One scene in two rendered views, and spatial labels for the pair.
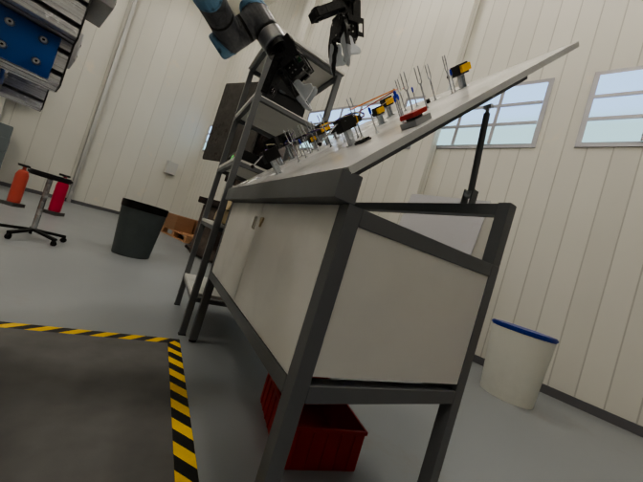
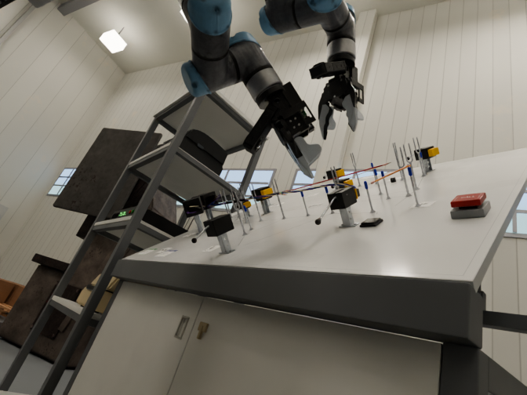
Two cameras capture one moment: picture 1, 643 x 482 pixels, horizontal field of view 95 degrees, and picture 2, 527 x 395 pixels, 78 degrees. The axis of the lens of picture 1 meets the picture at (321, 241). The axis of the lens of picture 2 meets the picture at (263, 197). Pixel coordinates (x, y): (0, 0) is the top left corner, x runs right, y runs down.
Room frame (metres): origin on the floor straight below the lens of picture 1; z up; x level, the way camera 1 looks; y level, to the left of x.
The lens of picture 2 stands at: (0.29, 0.31, 0.72)
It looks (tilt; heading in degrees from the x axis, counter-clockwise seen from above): 25 degrees up; 352
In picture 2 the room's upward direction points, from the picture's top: 19 degrees clockwise
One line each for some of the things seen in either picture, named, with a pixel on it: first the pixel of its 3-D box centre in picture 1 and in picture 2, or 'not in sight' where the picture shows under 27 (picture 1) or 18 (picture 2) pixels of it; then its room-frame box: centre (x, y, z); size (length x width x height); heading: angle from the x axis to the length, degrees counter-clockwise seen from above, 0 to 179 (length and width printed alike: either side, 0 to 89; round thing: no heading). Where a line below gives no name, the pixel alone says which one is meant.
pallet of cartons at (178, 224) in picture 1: (193, 230); (8, 298); (6.86, 2.91, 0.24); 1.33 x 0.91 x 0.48; 48
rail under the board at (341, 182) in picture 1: (263, 192); (205, 280); (1.13, 0.27, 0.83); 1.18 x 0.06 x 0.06; 29
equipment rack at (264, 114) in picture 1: (254, 193); (143, 264); (2.04, 0.54, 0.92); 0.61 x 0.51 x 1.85; 29
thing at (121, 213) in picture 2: (255, 166); (152, 229); (1.96, 0.56, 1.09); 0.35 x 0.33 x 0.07; 29
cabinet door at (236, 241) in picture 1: (234, 243); (128, 354); (1.38, 0.38, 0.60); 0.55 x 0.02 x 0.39; 29
